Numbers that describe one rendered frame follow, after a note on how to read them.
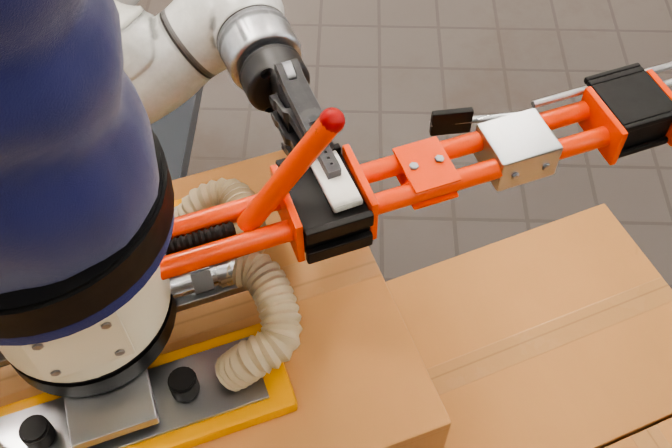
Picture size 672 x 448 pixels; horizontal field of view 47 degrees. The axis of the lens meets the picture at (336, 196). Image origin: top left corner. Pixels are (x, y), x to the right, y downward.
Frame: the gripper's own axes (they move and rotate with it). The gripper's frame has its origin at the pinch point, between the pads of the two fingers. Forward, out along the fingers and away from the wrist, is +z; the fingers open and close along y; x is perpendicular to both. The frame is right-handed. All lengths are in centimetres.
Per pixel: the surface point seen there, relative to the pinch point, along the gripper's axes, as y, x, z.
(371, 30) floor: 111, -70, -141
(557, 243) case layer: 57, -50, -16
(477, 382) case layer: 57, -23, 3
